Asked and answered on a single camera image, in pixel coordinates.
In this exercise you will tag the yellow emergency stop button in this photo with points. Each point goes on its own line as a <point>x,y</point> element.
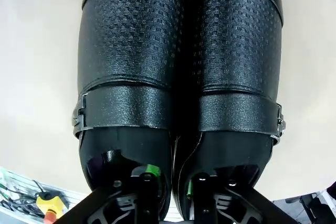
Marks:
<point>50,204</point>

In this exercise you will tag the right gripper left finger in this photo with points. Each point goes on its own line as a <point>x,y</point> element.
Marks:
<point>145,197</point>

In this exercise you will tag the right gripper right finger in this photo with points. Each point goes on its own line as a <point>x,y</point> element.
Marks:
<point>207,200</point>

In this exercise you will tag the black textured buckle shoe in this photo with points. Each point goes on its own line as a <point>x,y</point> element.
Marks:
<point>131,64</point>
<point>236,64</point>

